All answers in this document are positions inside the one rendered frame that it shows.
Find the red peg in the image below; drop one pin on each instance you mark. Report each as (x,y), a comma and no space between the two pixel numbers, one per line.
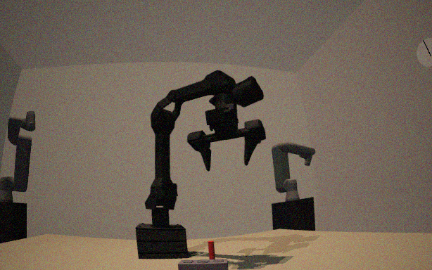
(211,249)

